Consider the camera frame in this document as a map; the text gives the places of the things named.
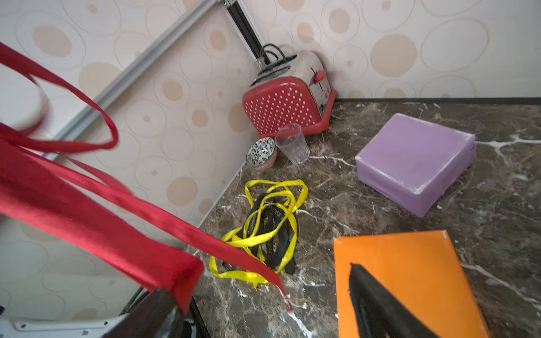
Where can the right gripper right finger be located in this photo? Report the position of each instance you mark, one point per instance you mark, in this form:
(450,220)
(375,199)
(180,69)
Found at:
(378,313)

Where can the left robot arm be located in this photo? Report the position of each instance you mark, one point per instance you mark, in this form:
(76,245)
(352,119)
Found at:
(194,325)

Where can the yellow ribbon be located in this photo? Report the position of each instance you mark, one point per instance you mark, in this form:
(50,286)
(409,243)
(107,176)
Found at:
(291,193)

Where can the black frame post left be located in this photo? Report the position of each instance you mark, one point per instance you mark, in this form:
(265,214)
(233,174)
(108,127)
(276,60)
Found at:
(240,19)

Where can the black ribbon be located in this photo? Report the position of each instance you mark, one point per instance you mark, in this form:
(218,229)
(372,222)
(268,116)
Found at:
(267,217)

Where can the orange gift box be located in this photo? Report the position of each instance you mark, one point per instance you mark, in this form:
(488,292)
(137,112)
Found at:
(421,270)

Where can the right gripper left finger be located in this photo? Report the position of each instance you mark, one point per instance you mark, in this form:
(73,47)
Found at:
(157,316)

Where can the diagonal aluminium bar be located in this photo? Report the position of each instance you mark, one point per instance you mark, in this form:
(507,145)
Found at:
(88,115)

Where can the patterned ceramic bowl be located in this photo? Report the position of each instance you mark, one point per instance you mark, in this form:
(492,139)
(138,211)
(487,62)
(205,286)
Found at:
(262,154)

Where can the purple gift box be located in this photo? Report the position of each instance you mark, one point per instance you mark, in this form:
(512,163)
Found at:
(414,162)

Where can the clear plastic cup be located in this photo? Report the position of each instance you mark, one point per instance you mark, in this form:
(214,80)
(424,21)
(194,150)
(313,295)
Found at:
(291,141)

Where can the red polka dot toaster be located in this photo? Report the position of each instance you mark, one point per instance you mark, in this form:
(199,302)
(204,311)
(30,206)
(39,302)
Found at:
(290,89)

